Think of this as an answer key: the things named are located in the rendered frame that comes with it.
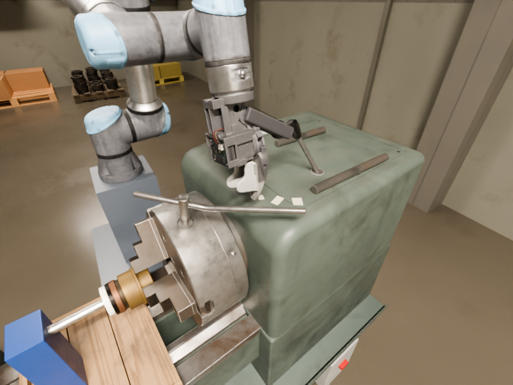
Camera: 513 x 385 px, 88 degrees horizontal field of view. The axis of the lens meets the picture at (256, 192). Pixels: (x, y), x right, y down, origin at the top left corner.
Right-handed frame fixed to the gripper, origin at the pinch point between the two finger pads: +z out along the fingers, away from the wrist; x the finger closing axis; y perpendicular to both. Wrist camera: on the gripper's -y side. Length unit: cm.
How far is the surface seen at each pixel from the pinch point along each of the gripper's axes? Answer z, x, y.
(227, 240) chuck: 9.8, -2.8, 7.3
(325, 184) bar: 3.3, 4.0, -16.8
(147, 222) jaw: 6.3, -18.1, 19.4
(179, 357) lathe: 43, -10, 25
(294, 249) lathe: 11.0, 8.6, -1.7
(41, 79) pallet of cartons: -37, -679, 28
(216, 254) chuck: 11.2, -1.9, 10.9
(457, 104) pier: 25, -39, -217
